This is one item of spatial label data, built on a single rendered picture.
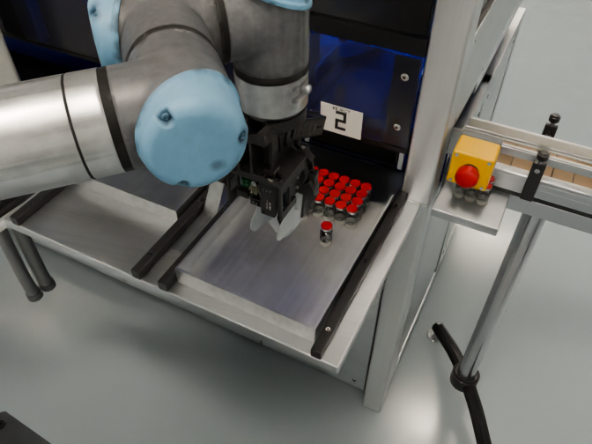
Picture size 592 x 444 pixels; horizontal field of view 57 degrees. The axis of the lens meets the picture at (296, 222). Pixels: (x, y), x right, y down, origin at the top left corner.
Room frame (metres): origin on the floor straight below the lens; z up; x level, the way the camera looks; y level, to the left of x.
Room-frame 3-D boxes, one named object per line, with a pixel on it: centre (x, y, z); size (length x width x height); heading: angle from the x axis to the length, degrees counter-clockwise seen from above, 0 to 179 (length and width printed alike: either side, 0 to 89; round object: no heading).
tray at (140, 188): (0.94, 0.26, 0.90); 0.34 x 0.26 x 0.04; 153
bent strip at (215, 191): (0.72, 0.18, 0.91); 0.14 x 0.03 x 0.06; 153
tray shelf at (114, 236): (0.80, 0.14, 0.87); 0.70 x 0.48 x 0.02; 63
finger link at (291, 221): (0.48, 0.01, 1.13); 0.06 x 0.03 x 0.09; 153
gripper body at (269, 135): (0.49, 0.03, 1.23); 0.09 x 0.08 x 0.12; 153
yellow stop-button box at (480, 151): (0.77, -0.32, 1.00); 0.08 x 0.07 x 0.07; 153
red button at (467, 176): (0.73, -0.30, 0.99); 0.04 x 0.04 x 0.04; 63
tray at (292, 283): (0.68, 0.01, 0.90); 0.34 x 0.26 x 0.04; 153
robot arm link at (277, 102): (0.49, 0.02, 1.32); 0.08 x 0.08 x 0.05
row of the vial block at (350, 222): (0.76, -0.03, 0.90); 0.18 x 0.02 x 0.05; 63
